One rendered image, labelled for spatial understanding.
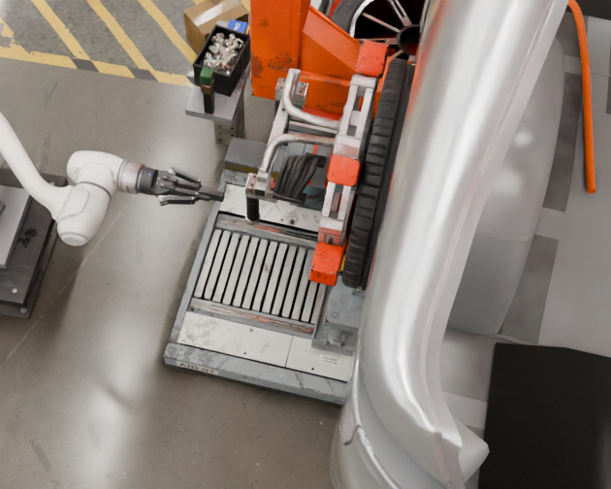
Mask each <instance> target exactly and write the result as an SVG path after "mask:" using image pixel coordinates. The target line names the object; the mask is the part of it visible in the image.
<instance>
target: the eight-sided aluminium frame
mask: <svg viewBox="0 0 611 489"><path fill-rule="evenodd" d="M378 82H379V79H378V78H373V77H369V76H364V75H359V74H355V75H353V77H352V80H351V83H350V86H349V92H348V98H347V102H346V106H345V110H344V114H343V118H342V122H341V126H340V129H339V133H338V134H337V139H336V143H335V148H334V152H333V154H337V155H342V156H346V157H351V158H356V159H359V155H360V151H361V150H362V151H364V150H365V145H366V140H367V136H368V134H369V131H370V123H371V118H372V108H373V102H374V97H375V91H376V90H377V86H378ZM361 97H363V98H364V102H363V106H362V109H361V113H360V118H359V122H358V126H357V130H356V134H355V137H352V136H347V135H346V134H347V130H348V125H349V121H350V117H351V114H352V110H353V111H357V112H358V111H359V105H360V99H361ZM357 186H358V184H357ZM357 186H356V189H355V191H351V187H350V186H344V187H343V192H337V191H335V187H336V184H335V183H332V182H328V187H327V192H326V196H325V201H324V206H323V209H322V212H321V214H320V219H319V225H318V231H317V232H318V241H317V242H322V243H326V244H331V245H339V246H343V245H344V241H345V236H346V233H345V232H346V228H347V224H348V219H349V215H350V212H351V208H352V203H353V199H354V196H355V195H356V190H357ZM334 192H335V196H334ZM340 194H342V197H341V201H340V206H339V211H338V212H337V210H338V203H339V198H340ZM333 197H334V200H333ZM332 202H333V203H332ZM331 206H332V207H331Z"/></svg>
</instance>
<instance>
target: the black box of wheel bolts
mask: <svg viewBox="0 0 611 489"><path fill-rule="evenodd" d="M250 58H251V54H250V35H248V34H245V33H242V32H239V31H236V30H233V29H230V28H227V27H224V26H221V25H218V24H215V25H214V26H213V28H212V30H211V32H210V33H209V36H208V38H207V39H206V41H205V43H204V45H203V46H202V48H201V50H200V52H199V53H198V55H197V57H196V59H195V60H194V62H193V64H192V66H193V70H194V81H195V85H197V86H200V87H201V83H200V74H201V72H202V69H203V68H209V69H213V70H214V83H215V87H214V90H213V91H214V92H217V93H220V94H223V95H226V96H229V97H231V95H232V93H233V91H234V89H235V87H236V86H237V84H238V82H239V80H240V78H241V75H242V73H243V72H244V70H245V68H246V66H247V64H248V62H249V60H250Z"/></svg>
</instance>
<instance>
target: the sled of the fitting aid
mask: <svg viewBox="0 0 611 489"><path fill-rule="evenodd" d="M332 290H333V286H332V285H328V284H325V288H324V292H323V296H322V300H321V304H320V308H319V312H318V316H317V320H316V324H315V328H314V332H313V337H312V342H311V347H313V348H317V349H321V350H326V351H330V352H334V353H338V354H342V355H347V356H351V351H352V346H353V343H354V338H355V333H352V332H348V331H344V330H340V329H336V328H331V327H327V326H325V319H326V315H327V310H328V306H329V303H330V299H331V294H332Z"/></svg>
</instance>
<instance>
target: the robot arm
mask: <svg viewBox="0 0 611 489"><path fill-rule="evenodd" d="M5 159H6V161H7V162H8V164H9V166H10V167H11V169H12V170H13V172H14V173H15V175H16V177H17V178H18V180H19V181H20V183H21V184H22V186H23V187H24V188H25V189H26V191H27V192H28V193H29V194H30V195H31V196H32V197H33V198H34V199H36V200H37V201H38V202H39V203H41V204H42V205H44V206H45V207H46V208H48V209H49V211H50V212H51V215H52V218H53V219H55V220H56V222H57V224H58V226H57V231H58V234H59V237H60V239H61V240H62V241H63V242H64V243H66V244H68V245H84V244H86V243H87V242H89V241H90V240H91V239H92V238H93V237H94V235H95V234H96V233H97V232H98V230H99V228H100V227H101V225H102V223H103V221H104V218H105V216H106V213H107V210H108V206H109V202H110V199H111V197H112V196H113V194H114V193H115V191H116V190H118V191H121V192H127V193H132V194H139V193H143V194H147V195H154V196H155V197H157V198H159V202H160V206H165V205H169V204H170V205H194V204H195V202H196V201H199V200H204V201H209V200H214V201H218V202H223V201H224V192H220V191H215V190H212V188H211V187H207V186H202V184H201V179H199V178H196V177H194V176H192V175H190V174H187V173H185V172H183V171H182V170H180V169H178V168H177V167H176V166H175V165H172V168H171V169H170V170H168V171H159V170H156V169H152V168H148V167H145V165H144V164H142V163H137V162H133V161H130V160H124V159H121V158H119V157H117V156H115V155H112V154H109V153H105V152H100V151H91V150H82V151H76V152H75V153H74V154H73V155H72V156H71V158H70V159H69V162H68V165H67V175H68V176H69V178H70V179H71V180H72V181H73V182H75V183H76V184H77V185H76V186H71V185H68V186H66V187H55V186H53V185H51V184H49V183H47V182H46V181H45V180H44V179H43V178H42V177H41V176H40V174H39V173H38V172H37V170H36V168H35V167H34V165H33V163H32V161H31V160H30V158H29V156H28V155H27V153H26V151H25V149H24V148H23V146H22V144H21V143H20V141H19V139H18V137H17V136H16V133H15V132H14V130H13V128H12V127H11V125H10V123H9V122H8V120H7V119H6V118H5V117H4V116H3V115H2V114H1V113H0V169H1V167H2V165H3V163H4V161H5ZM172 175H173V176H174V175H176V176H177V177H179V178H181V179H184V180H180V179H176V178H174V177H173V176H172ZM192 190H193V191H192ZM169 194H170V195H174V196H167V197H166V195H169ZM175 195H177V196H175ZM5 208H6V206H5V204H4V202H2V201H0V214H1V212H2V211H3V210H4V209H5Z"/></svg>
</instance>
